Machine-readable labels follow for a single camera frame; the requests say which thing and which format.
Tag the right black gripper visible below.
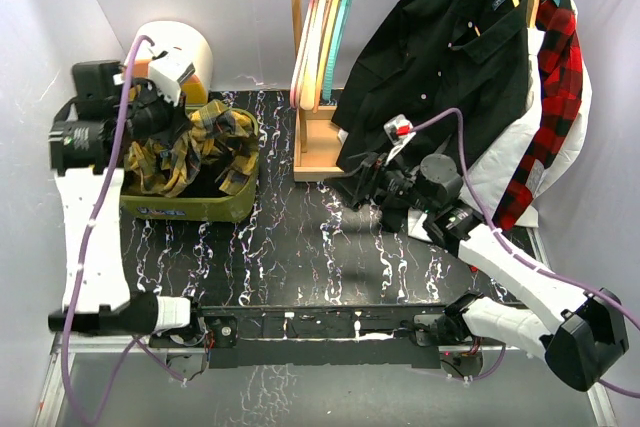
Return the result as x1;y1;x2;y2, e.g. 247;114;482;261
324;140;436;216

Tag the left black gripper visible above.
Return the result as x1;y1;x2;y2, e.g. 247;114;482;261
115;78;193;149

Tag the yellow plaid shirt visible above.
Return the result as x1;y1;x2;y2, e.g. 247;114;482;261
124;99;259;198

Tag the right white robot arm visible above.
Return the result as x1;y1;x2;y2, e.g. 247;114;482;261
347;152;629;392

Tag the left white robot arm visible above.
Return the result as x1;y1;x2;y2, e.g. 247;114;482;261
48;60;207;346

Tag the cream plastic hanger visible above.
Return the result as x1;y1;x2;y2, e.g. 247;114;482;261
300;0;339;113

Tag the black hanging shirt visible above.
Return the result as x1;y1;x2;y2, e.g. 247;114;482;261
332;0;529;172

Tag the teal plastic hanger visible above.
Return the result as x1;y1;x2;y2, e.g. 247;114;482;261
321;0;352;101

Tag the pink plastic hanger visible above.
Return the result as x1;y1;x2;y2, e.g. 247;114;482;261
290;0;317;109

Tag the red plaid hanging shirt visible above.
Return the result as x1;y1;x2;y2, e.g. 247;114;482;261
493;0;590;230

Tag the cream round drawer box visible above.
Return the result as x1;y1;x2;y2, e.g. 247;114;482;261
133;20;213;106

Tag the white quilted jacket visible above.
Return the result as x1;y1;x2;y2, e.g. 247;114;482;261
407;0;594;241

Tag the olive green laundry bin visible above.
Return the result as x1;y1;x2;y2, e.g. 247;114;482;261
120;111;259;223

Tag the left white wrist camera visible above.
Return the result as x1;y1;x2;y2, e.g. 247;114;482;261
148;48;195;105

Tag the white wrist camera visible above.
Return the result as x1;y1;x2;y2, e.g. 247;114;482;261
384;114;415;146
148;48;195;105

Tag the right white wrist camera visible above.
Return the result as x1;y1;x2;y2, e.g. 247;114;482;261
384;114;415;146

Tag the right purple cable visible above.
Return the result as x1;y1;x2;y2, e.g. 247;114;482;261
407;107;640;393

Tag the purple cable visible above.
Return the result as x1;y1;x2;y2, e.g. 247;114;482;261
59;34;189;426
407;107;640;393

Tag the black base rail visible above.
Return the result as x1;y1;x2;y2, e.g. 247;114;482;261
149;304;506;371

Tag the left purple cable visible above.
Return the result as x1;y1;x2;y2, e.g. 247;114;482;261
59;34;189;426

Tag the aluminium table frame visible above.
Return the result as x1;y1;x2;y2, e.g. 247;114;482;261
32;226;621;427

